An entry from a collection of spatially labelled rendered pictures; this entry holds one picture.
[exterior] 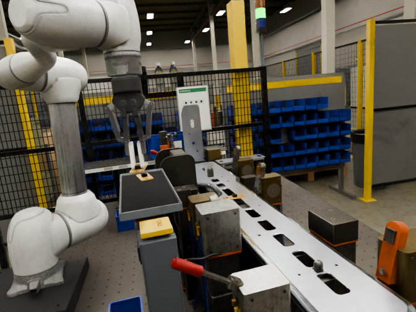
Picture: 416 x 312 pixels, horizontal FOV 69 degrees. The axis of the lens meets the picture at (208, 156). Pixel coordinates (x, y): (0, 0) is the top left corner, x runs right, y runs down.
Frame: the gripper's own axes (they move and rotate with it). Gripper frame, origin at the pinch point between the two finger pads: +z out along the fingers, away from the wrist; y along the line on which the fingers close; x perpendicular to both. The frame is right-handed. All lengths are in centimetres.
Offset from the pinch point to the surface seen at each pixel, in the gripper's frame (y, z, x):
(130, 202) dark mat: -1.1, 9.6, -10.6
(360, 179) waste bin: 233, 113, 288
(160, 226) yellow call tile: 7.3, 9.7, -27.0
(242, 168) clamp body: 41, 25, 70
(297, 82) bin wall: 145, -18, 266
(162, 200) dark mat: 6.6, 9.7, -12.2
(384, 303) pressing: 47, 26, -35
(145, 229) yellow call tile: 4.5, 9.7, -27.7
